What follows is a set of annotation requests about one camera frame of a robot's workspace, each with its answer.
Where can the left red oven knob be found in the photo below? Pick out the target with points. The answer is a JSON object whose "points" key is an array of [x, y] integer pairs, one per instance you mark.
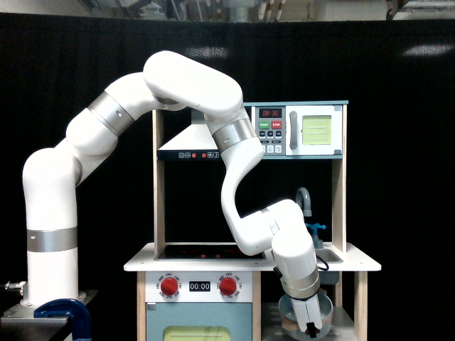
{"points": [[169, 286]]}

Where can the wooden toy kitchen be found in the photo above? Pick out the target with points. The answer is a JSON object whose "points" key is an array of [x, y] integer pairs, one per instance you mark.
{"points": [[198, 280]]}

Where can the toy microwave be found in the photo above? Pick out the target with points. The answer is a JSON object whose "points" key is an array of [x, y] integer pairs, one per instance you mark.
{"points": [[299, 130]]}

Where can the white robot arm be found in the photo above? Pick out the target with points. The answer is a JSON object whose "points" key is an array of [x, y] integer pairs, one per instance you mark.
{"points": [[172, 82]]}

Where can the black backdrop curtain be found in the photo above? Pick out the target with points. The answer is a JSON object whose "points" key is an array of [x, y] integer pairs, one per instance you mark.
{"points": [[398, 77]]}

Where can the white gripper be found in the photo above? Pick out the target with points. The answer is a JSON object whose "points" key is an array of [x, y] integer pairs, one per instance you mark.
{"points": [[308, 314]]}

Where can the blue toy oven door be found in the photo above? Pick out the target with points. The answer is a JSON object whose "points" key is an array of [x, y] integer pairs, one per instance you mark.
{"points": [[236, 318]]}

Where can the grey range hood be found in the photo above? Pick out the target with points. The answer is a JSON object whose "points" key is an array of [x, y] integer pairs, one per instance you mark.
{"points": [[194, 143]]}

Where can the grey toy faucet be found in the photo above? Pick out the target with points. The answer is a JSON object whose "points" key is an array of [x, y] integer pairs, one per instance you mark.
{"points": [[303, 200]]}

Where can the blue C-clamp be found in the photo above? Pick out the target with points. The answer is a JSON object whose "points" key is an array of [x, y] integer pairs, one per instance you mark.
{"points": [[74, 310]]}

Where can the blue tap handle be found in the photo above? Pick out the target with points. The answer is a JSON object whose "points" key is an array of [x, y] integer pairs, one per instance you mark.
{"points": [[314, 228]]}

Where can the black toy stovetop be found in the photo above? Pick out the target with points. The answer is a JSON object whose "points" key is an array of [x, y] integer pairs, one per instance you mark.
{"points": [[205, 252]]}

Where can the right red oven knob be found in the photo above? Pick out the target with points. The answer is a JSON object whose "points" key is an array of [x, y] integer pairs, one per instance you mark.
{"points": [[227, 286]]}

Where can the red oven knob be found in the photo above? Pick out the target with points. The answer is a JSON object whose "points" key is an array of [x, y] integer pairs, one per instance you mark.
{"points": [[169, 286], [227, 286]]}

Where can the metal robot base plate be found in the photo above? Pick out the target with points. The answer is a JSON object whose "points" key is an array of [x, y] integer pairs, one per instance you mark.
{"points": [[23, 312]]}

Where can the grey toy sink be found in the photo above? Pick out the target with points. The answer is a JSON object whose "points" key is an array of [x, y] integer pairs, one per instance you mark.
{"points": [[326, 259]]}

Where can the grey-blue toy pot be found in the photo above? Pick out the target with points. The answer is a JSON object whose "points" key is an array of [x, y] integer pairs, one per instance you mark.
{"points": [[289, 322]]}

